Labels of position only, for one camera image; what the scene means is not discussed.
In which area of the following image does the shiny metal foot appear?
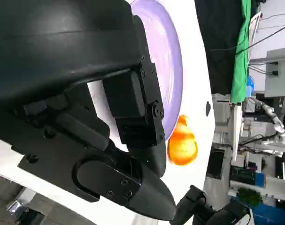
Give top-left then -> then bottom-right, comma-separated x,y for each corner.
5,198 -> 31,217

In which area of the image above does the white upright panel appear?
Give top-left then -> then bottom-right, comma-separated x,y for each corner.
230,103 -> 243,160

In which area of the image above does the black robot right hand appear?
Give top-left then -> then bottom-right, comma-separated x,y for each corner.
170,185 -> 252,225

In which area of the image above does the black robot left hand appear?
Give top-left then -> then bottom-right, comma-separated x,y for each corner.
0,0 -> 177,221

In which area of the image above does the lilac plate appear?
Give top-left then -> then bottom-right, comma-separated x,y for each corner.
129,0 -> 183,142

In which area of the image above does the black cloth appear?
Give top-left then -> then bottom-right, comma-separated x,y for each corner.
193,0 -> 247,94

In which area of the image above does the small blue object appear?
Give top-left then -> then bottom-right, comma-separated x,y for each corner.
246,75 -> 256,97

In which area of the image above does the long black cable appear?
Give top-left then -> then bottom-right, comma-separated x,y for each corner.
210,22 -> 285,56

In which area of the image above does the orange toy bread roll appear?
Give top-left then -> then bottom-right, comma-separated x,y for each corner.
168,114 -> 199,166

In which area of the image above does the green cloth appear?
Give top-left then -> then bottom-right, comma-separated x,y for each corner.
230,0 -> 254,104

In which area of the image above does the white cable bundle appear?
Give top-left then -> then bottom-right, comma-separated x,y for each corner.
249,13 -> 263,60

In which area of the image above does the blue container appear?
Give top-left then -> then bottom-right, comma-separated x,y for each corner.
252,202 -> 278,225

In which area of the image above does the black flat box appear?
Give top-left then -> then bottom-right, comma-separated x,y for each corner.
207,147 -> 225,180

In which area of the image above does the green plant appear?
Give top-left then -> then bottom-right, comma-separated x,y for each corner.
237,187 -> 263,209

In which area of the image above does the grey metal cabinet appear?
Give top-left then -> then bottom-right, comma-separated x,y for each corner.
265,45 -> 285,98

